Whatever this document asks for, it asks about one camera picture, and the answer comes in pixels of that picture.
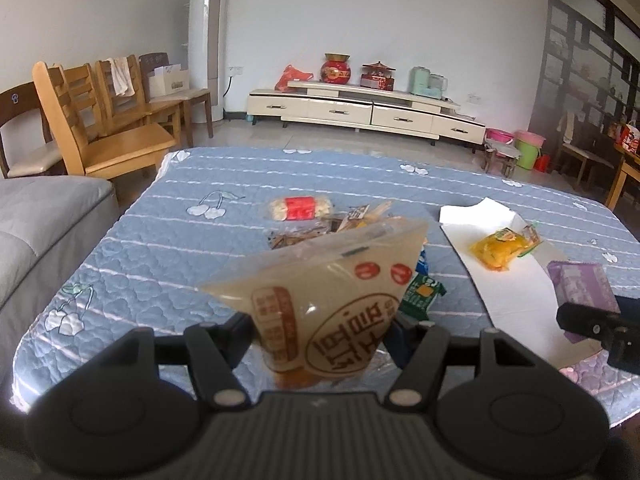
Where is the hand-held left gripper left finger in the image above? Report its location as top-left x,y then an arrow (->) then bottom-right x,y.
111,312 -> 257,409

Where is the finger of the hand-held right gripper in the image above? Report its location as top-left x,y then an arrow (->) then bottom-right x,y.
614,294 -> 640,318
556,301 -> 626,344

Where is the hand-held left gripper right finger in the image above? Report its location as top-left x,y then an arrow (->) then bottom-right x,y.
384,318 -> 522,408

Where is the purple snack packet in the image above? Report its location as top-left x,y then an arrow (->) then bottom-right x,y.
547,260 -> 622,344

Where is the green snack packet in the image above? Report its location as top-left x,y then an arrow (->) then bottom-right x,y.
399,273 -> 448,319

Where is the white cardboard box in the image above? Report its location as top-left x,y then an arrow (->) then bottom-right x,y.
438,197 -> 608,369

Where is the translucent red print snack bag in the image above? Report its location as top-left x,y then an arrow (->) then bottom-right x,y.
199,219 -> 431,392

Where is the brown gold snack packet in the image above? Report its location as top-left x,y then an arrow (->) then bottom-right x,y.
267,228 -> 328,252

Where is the yellow snack packet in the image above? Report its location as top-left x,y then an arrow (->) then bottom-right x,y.
469,225 -> 544,273

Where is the blue quilted blanket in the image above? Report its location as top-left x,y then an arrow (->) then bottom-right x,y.
9,146 -> 640,427

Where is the tan snack packet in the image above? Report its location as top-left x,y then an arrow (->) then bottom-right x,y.
345,199 -> 401,231

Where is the wooden side table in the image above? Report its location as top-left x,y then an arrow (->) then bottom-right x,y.
604,143 -> 640,213

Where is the red label rice cracker packet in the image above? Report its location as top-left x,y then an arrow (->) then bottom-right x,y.
269,195 -> 335,223

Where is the dark chair with cushion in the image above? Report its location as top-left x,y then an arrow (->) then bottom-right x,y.
554,109 -> 623,193

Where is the red carton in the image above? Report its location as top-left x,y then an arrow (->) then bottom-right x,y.
619,123 -> 640,155

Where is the green bucket pink lid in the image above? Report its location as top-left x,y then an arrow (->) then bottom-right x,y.
514,129 -> 545,172

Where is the small wooden stool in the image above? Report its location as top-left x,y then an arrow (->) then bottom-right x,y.
481,139 -> 520,180

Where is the light wooden chair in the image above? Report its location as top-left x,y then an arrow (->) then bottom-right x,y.
94,54 -> 182,137
59,62 -> 108,139
32,61 -> 177,182

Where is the grey sofa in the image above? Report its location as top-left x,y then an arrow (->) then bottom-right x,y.
0,177 -> 120,313

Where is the cream tv cabinet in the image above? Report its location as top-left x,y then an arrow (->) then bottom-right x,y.
245,79 -> 488,150

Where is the dark wooden chair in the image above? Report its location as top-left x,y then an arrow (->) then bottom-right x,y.
0,82 -> 67,179
138,52 -> 215,147

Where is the mint green appliance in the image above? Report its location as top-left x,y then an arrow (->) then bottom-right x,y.
409,66 -> 433,97

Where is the dark wooden display shelf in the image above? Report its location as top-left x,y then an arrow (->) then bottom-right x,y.
528,0 -> 640,166

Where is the white paper box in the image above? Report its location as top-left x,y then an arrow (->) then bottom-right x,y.
152,64 -> 192,99

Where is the red plastic bag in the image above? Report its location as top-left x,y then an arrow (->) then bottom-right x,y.
275,64 -> 316,93

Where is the red pavilion gift box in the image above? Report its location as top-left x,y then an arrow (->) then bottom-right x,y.
359,61 -> 397,93

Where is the red round jar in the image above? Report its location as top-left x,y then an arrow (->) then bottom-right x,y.
320,53 -> 353,85

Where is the white towel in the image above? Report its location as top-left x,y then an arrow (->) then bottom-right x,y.
110,56 -> 138,98

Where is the white tower air conditioner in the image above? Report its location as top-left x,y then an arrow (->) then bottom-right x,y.
187,0 -> 228,125

